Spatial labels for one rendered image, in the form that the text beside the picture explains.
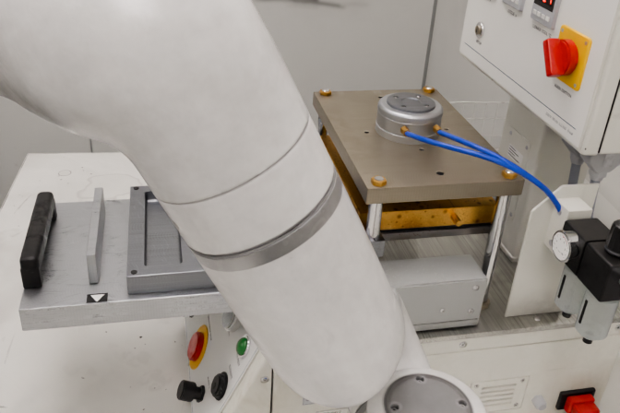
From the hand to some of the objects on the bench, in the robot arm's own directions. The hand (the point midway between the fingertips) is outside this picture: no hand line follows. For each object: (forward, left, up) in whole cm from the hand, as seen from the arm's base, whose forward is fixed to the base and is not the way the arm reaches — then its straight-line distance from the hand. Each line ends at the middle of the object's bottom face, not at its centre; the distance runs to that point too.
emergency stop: (-9, +43, -2) cm, 44 cm away
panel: (-10, +43, -3) cm, 44 cm away
